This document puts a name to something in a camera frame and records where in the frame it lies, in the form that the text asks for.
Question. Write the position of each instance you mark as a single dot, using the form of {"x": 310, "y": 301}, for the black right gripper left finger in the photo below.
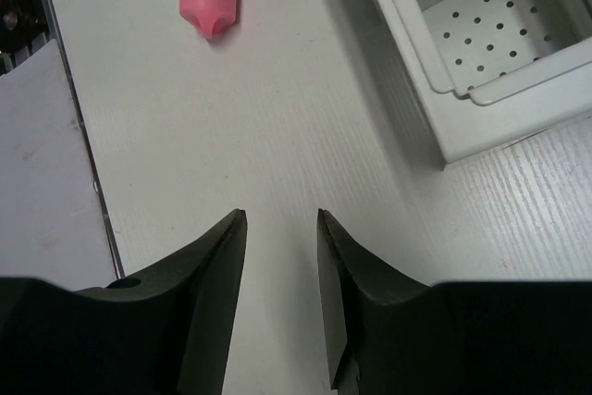
{"x": 165, "y": 329}

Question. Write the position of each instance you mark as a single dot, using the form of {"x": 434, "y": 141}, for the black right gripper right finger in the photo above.
{"x": 387, "y": 333}

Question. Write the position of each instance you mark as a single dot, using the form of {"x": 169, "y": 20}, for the white slotted organizer box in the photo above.
{"x": 489, "y": 72}

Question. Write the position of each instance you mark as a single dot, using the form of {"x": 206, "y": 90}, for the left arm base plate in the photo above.
{"x": 24, "y": 29}

